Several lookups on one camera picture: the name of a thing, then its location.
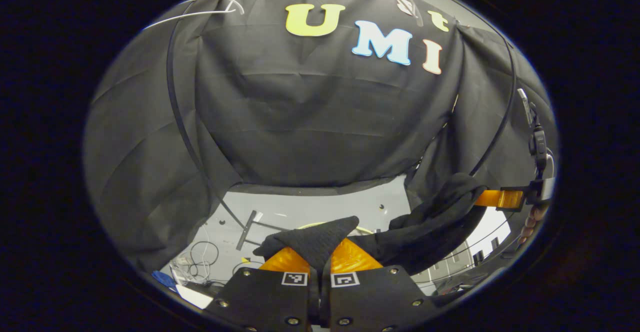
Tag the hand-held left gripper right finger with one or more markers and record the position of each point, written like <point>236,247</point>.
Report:
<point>375,297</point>

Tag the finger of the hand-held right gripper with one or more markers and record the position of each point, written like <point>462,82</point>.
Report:
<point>500,198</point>

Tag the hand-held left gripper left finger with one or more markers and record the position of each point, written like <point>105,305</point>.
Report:
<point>265,297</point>

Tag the black knit garment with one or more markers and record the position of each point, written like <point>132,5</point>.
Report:
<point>425,232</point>

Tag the white plastic clothes hanger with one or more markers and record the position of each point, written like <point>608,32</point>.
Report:
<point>410,2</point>
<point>175,20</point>

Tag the black metal clothes rack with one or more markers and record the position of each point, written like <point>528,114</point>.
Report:
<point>169,77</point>

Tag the white paper sheet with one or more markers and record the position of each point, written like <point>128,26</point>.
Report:
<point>192,297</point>

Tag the blue flat object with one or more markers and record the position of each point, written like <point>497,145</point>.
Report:
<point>161,278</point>

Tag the black backdrop cloth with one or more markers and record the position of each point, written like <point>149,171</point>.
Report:
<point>300,122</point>

